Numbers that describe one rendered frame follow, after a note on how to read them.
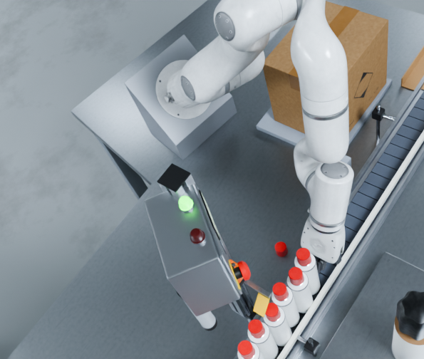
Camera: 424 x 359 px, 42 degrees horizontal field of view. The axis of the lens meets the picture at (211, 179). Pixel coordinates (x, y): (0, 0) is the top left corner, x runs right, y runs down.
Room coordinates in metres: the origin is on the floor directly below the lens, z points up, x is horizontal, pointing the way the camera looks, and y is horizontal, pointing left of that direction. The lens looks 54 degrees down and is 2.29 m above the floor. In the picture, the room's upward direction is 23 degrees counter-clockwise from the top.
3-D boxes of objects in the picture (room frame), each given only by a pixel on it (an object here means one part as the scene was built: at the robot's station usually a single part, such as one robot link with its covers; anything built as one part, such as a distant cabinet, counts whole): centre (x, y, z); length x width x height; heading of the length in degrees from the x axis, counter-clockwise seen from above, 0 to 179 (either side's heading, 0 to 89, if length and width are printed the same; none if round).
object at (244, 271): (0.47, 0.02, 1.32); 0.04 x 0.03 x 0.04; 179
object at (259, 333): (0.45, 0.04, 0.98); 0.05 x 0.05 x 0.20
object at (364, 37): (1.13, -0.46, 0.99); 0.30 x 0.24 x 0.27; 122
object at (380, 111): (0.92, -0.54, 0.91); 0.07 x 0.03 x 0.17; 34
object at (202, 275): (0.52, 0.08, 1.38); 0.17 x 0.10 x 0.19; 179
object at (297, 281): (0.52, -0.09, 0.98); 0.05 x 0.05 x 0.20
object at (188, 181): (0.60, 0.06, 1.16); 0.04 x 0.04 x 0.67; 34
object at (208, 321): (0.50, 0.14, 1.18); 0.04 x 0.04 x 0.21
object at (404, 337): (0.32, -0.28, 1.03); 0.09 x 0.09 x 0.30
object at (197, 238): (0.48, 0.06, 1.49); 0.03 x 0.03 x 0.02
